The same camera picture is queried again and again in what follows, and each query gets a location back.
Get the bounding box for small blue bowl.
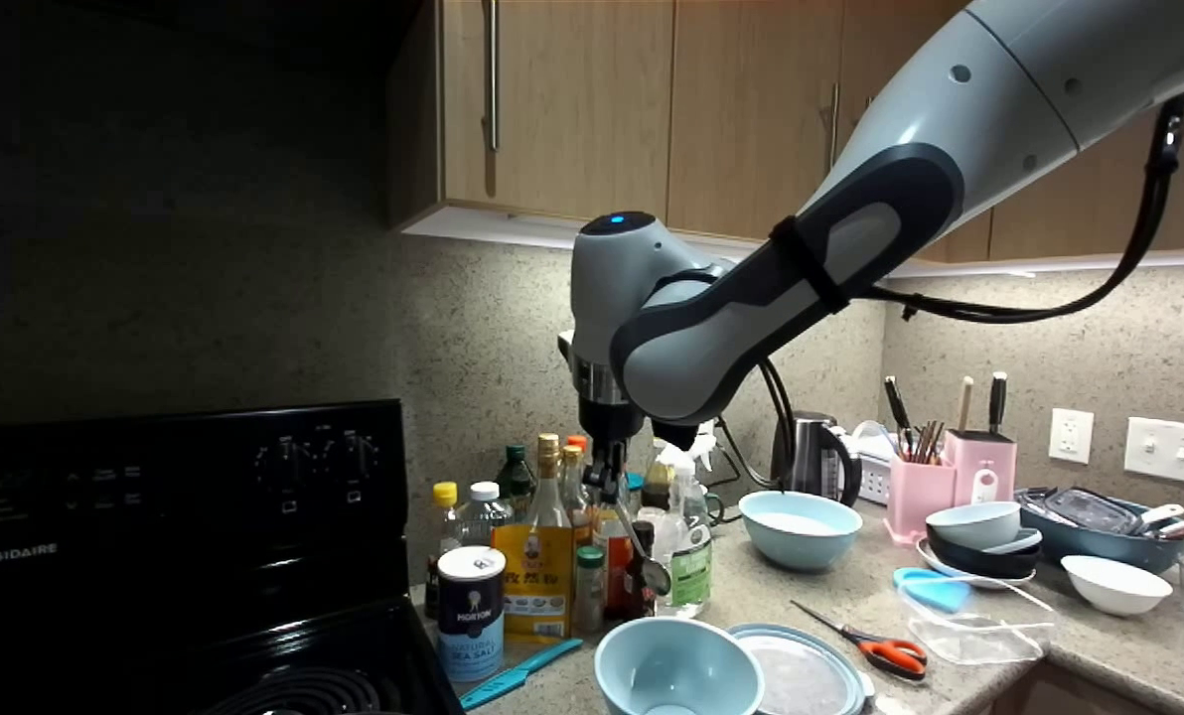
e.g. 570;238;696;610
591;614;764;715

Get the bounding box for pink utensil holder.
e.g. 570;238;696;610
886;459;955;543

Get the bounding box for round clear lid plate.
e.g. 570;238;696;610
735;624;870;715

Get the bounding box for wall outlet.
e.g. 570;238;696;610
1049;410;1094;463

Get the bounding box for teal spatula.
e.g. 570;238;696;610
460;638;584;711

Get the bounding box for yellow oil bottle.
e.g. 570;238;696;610
496;434;575;638

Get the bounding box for black electric kettle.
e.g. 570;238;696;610
786;414;864;503

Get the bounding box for light switch plate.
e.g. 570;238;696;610
1126;418;1184;486

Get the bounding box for orange handled scissors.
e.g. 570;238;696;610
821;621;929;678

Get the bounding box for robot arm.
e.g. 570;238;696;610
564;0;1184;486

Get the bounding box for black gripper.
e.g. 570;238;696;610
579;400;643;503

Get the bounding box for blue container lid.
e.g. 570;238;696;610
893;567;974;610

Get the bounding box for clear spray bottle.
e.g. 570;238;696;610
660;457;711;614

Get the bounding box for white small bowl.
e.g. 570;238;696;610
1062;556;1171;614

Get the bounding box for pink knife block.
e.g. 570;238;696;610
947;434;1017;503

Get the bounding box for stacked dark bowls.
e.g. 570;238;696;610
927;500;1041;580

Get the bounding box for clear plastic container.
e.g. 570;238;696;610
909;610;1049;669

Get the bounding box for black stove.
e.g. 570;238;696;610
0;396;464;715

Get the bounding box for large blue bowl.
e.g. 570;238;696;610
738;489;864;573

